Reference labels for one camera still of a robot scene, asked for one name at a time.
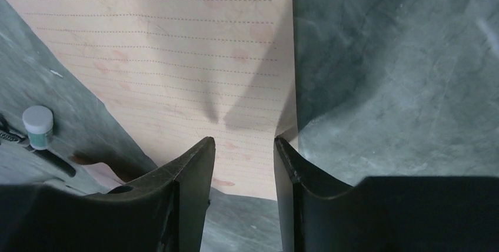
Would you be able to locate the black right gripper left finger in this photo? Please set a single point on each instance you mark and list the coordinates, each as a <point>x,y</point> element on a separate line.
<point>163,210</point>

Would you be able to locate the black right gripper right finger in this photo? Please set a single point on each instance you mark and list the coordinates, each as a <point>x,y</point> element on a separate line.
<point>382,213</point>

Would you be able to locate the cream lined letter paper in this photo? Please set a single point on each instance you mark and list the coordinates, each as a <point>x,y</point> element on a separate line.
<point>174,71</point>

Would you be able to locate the black handled pliers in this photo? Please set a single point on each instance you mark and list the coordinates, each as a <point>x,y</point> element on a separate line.
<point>13,135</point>

